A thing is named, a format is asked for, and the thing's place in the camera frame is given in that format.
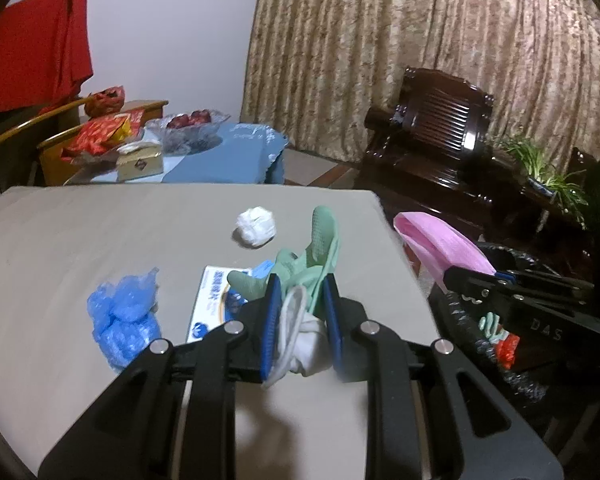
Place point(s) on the blue plastic shoe covers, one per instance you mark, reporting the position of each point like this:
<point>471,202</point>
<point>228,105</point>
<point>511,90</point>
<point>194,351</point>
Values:
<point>125,310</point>

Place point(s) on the green rubber glove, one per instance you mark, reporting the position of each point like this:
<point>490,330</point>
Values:
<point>491,327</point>
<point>325,240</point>

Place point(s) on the dark wooden armchair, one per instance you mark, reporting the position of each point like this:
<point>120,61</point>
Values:
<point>430,170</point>

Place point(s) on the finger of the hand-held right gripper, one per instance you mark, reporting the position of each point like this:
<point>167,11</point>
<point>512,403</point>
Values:
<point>475,285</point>
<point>504,276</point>

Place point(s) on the potted green plant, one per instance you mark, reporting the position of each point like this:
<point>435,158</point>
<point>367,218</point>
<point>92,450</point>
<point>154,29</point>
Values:
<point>550,182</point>

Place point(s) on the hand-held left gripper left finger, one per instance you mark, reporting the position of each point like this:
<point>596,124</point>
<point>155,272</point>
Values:
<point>271,330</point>

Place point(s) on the red patterned snack packets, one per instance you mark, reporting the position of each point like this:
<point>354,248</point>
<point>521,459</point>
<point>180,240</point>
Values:
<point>100,135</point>

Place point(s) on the clear glass bowl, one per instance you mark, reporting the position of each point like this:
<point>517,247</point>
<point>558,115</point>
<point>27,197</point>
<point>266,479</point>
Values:
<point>190,137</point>

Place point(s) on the dark wooden side table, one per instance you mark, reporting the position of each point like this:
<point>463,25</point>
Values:
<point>520,215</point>

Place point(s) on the beige patterned curtain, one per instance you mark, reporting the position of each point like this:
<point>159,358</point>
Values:
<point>380,50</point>

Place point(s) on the red apple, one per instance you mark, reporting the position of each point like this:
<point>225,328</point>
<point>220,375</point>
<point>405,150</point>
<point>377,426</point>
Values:
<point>178,121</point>
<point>200,116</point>

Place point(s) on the beige tissue box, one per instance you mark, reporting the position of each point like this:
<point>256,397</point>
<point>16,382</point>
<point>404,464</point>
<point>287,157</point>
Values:
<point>140,165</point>

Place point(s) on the pink cloth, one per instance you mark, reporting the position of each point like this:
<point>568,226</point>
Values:
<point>440,245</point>

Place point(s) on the white face mask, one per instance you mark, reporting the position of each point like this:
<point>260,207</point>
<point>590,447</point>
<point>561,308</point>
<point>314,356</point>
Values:
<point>312,345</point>

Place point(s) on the orange foam net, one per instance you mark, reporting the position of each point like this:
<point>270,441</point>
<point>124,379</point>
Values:
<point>507,350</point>

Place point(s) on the red cloth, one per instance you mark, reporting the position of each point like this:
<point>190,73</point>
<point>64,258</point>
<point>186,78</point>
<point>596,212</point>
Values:
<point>30,50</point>

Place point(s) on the red plastic bag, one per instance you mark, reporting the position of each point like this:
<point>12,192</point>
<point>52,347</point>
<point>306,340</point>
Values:
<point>105,101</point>

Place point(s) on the white and blue packet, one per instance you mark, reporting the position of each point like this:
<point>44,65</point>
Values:
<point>210,300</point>

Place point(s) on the white crumpled tissue ball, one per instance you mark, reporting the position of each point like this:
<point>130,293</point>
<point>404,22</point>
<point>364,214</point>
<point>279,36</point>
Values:
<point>255,226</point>

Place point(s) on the blue tablecloth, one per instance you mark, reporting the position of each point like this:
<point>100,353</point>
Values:
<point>230,160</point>

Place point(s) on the black bag-lined trash bin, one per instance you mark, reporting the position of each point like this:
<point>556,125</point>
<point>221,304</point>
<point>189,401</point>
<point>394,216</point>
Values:
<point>460,320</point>

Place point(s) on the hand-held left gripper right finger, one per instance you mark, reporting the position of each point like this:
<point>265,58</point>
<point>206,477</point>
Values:
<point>332,325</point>

